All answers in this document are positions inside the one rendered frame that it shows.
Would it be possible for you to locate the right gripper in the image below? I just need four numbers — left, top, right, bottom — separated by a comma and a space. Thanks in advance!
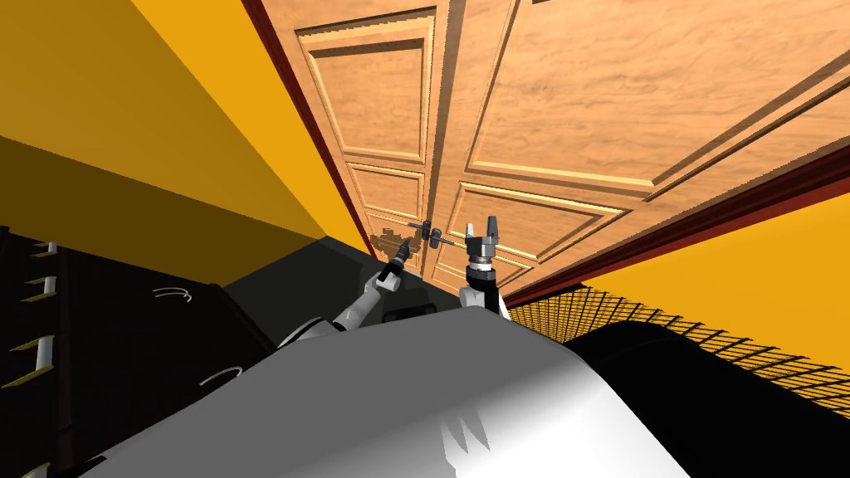
464, 215, 500, 268

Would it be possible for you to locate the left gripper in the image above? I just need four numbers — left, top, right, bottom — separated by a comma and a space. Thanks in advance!
377, 239, 413, 283

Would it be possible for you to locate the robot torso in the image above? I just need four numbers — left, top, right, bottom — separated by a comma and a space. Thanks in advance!
78, 303, 693, 478

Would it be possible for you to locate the narrow wooden door leaf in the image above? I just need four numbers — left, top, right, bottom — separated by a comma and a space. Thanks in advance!
260, 0, 454, 276

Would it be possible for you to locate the wide wooden door leaf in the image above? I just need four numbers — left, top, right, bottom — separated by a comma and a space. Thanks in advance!
423, 0, 850, 298

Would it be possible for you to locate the black cabinet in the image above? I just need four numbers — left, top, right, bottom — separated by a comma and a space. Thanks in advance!
0, 224, 275, 478

